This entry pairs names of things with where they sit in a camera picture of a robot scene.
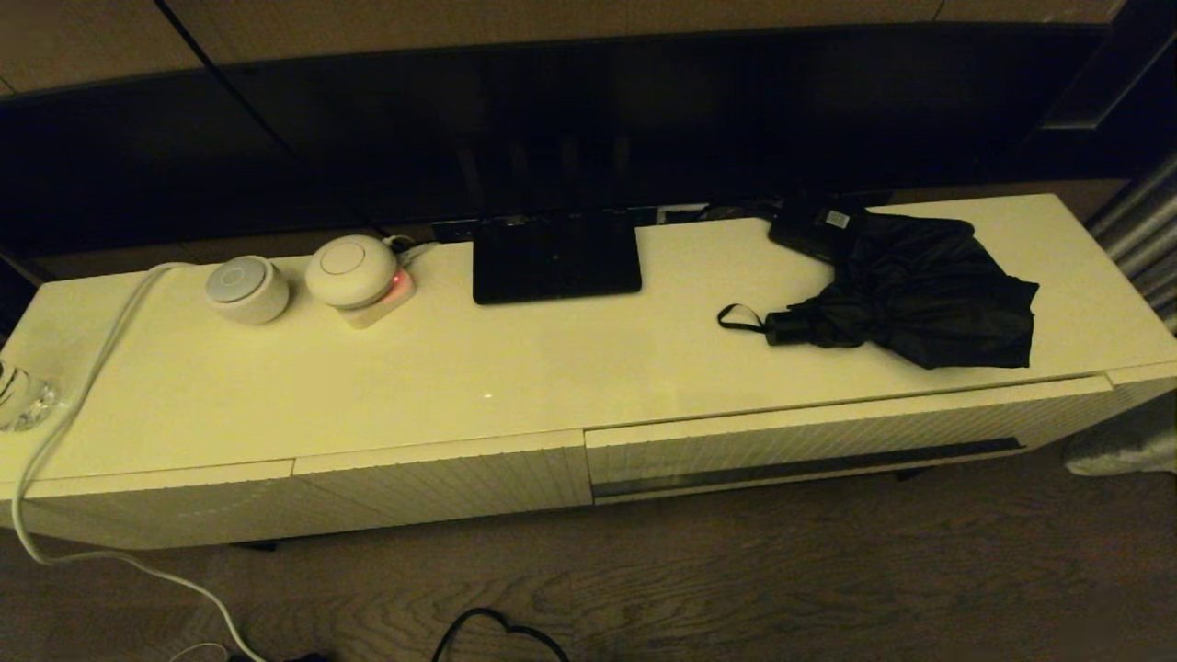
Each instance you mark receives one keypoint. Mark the white ribbed drawer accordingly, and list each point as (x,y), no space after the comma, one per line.
(736,452)

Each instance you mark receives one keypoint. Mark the black folding umbrella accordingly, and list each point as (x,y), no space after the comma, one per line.
(929,294)

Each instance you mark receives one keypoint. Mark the white TV cabinet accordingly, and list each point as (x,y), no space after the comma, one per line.
(552,368)

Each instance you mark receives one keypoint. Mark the white power strip red light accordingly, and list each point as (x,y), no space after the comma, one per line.
(395,298)

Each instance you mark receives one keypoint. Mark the white ribbed cabinet door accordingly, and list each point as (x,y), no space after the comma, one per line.
(441,485)

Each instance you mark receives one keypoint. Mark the black flat television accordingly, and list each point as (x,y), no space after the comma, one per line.
(552,119)

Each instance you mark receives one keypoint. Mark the black set-top box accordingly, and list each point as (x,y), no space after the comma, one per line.
(809,232)

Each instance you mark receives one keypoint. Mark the white domed round device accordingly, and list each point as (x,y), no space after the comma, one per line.
(350,270)

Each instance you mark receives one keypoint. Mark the white round speaker grey top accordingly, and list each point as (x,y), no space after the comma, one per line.
(246,294)

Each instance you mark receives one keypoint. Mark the white plain cabinet panel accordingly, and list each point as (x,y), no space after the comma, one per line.
(138,512)

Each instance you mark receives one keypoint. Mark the narrow white ribbed door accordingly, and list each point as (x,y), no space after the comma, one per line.
(1145,393)

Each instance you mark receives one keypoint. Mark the grey curtain folds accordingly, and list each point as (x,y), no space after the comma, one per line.
(1140,230)

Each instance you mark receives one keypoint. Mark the clear glass object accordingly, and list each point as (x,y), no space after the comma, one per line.
(23,402)

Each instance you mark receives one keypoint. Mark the black television base plate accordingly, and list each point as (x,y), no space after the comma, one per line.
(552,264)

